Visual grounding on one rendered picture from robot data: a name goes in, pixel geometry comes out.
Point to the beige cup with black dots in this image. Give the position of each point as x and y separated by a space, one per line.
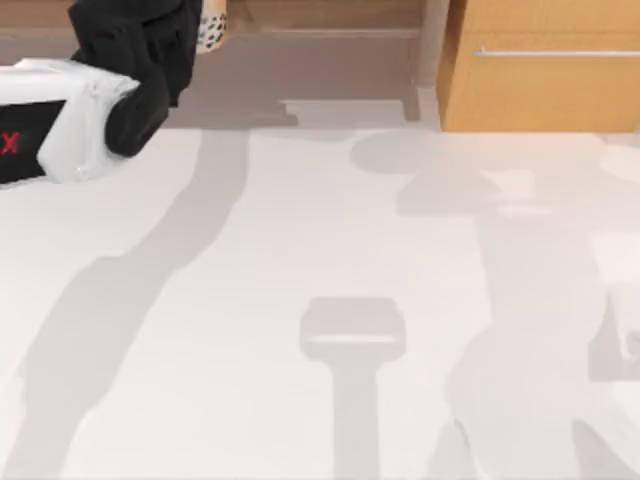
212 27

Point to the open wooden shelf cupboard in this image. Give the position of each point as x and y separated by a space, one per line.
325 65

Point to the pale wooden cupboard door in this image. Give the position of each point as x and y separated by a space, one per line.
540 95

